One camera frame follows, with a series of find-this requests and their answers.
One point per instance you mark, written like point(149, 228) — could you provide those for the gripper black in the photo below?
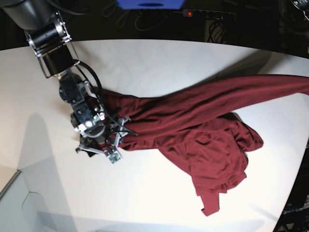
point(89, 119)

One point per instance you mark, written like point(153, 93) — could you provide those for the dark red t-shirt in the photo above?
point(196, 130)

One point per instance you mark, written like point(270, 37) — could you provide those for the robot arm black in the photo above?
point(47, 35)

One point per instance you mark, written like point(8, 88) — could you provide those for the blue box at top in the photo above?
point(150, 4)

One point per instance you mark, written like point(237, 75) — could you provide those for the black power strip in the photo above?
point(211, 15)

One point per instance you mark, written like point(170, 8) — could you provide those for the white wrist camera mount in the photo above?
point(114, 157)

